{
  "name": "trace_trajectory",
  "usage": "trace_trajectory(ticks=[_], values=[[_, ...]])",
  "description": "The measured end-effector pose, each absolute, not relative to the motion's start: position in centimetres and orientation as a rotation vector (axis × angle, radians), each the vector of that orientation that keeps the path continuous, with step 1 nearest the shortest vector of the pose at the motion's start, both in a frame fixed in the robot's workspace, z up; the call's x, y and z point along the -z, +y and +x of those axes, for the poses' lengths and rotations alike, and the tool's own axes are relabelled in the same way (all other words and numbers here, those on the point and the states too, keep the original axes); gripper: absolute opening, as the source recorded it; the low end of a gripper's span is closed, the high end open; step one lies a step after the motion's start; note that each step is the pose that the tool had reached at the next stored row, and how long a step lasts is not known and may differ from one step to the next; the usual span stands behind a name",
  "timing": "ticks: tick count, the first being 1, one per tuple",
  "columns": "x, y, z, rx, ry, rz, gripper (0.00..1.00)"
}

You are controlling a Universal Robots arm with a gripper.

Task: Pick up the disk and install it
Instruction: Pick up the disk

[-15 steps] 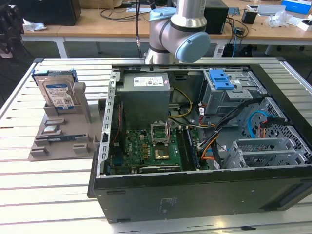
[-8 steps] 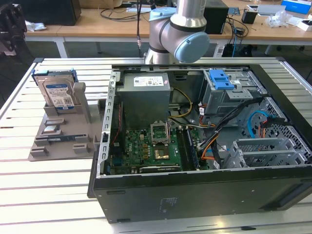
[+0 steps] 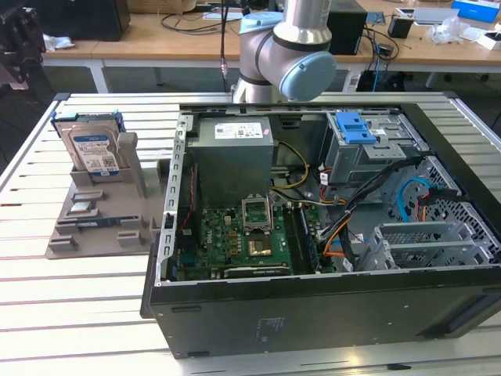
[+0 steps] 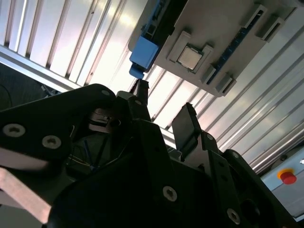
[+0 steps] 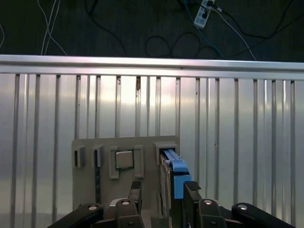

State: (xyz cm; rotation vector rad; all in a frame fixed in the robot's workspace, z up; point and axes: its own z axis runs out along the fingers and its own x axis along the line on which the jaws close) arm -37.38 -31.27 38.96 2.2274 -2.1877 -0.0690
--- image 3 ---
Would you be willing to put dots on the black power connector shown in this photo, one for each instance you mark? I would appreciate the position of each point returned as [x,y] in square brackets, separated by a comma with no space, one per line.
[442,192]

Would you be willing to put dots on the silver disk bay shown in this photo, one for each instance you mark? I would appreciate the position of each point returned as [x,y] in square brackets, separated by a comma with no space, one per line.
[415,235]

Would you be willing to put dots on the long wooden desk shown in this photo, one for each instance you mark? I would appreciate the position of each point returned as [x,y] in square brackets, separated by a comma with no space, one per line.
[156,43]

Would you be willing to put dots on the small black open box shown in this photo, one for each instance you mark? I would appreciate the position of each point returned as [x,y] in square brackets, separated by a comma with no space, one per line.
[400,27]

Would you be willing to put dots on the RAM stick with blue label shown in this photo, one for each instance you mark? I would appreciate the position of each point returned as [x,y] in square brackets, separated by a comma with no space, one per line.
[311,244]

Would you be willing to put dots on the CPU socket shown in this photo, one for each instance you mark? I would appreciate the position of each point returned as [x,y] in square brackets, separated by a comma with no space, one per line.
[259,247]

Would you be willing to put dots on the crumpled clear plastic wrap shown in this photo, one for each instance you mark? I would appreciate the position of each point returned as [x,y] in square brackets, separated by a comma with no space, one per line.
[58,42]

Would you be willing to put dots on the black graphics card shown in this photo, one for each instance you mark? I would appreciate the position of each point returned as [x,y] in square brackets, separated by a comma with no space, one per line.
[254,271]

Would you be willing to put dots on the grey drive cage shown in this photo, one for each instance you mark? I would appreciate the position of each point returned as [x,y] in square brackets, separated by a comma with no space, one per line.
[352,164]

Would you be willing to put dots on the black desktop computer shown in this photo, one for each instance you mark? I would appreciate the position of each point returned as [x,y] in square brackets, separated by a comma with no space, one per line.
[346,31]

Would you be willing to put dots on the blue plastic cage latch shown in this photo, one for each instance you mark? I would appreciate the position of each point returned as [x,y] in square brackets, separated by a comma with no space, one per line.
[354,127]

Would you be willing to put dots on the black PC case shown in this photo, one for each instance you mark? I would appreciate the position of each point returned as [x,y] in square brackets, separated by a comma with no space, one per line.
[313,321]

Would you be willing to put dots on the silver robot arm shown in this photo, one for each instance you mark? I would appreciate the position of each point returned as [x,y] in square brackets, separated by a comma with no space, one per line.
[274,47]

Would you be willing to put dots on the blue cardboard box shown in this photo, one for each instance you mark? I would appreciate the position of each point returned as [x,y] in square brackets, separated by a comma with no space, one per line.
[469,8]

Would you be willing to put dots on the silver CPU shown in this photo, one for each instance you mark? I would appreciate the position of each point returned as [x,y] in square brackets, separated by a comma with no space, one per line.
[83,207]

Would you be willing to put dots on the black case fan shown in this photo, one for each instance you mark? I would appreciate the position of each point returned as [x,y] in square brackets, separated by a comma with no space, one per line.
[184,184]

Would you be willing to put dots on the white box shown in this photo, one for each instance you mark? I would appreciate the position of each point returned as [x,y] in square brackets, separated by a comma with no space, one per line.
[491,41]

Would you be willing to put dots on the grey power supply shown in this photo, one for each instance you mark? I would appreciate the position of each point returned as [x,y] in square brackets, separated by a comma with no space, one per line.
[231,168]

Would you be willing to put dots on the hard disk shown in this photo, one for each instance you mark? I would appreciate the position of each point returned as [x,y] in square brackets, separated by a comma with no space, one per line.
[92,150]

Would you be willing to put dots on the green motherboard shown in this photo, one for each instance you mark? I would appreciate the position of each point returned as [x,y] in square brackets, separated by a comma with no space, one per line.
[217,235]

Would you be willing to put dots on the dark RAM stick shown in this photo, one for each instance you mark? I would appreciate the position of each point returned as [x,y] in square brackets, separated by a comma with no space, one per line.
[94,223]

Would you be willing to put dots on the grey-brown parts rack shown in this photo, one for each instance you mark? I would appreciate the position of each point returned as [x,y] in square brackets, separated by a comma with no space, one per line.
[105,235]

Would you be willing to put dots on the thin metal locking lever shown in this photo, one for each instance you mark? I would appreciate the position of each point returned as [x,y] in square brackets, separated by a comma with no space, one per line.
[271,213]

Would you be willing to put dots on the large black box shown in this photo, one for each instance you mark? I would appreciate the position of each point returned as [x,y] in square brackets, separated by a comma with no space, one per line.
[78,19]

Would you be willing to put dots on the flat silver tray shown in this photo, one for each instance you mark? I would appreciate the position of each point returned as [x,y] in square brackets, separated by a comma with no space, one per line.
[434,15]

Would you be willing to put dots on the heap of clear bags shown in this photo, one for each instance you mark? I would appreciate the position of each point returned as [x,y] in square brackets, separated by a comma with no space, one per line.
[446,31]

